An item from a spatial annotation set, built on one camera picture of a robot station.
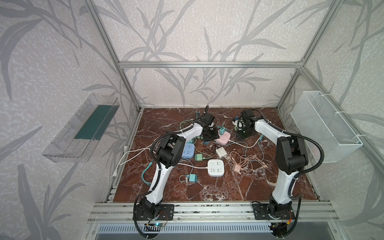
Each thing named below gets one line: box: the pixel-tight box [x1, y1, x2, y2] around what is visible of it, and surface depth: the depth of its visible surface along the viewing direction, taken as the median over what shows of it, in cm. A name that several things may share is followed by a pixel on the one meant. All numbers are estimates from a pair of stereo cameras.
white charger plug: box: [215, 146, 228, 157], surface depth 95 cm
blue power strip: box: [182, 142, 195, 159], surface depth 95 cm
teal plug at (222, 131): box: [219, 127, 226, 136], surface depth 101 cm
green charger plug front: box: [194, 153, 203, 162], surface depth 93 cm
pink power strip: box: [216, 129, 231, 145], surface depth 101 cm
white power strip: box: [207, 159, 225, 177], surface depth 88 cm
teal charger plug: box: [189, 174, 198, 183], surface depth 84 cm
